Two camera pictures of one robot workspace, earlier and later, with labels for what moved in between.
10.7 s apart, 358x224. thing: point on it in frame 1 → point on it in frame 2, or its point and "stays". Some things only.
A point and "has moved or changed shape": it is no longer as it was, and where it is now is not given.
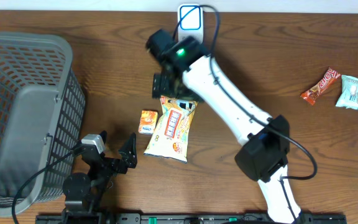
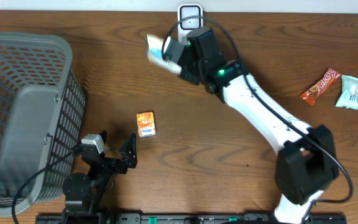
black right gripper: [160, 88] → [186, 75]
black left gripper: [132, 160] stays
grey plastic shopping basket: [32, 112] stays
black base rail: [184, 218] stays
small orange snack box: [147, 122] has moved or changed shape
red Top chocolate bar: [311, 94] stays
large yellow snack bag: [169, 140] has moved or changed shape
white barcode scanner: [191, 21] stays
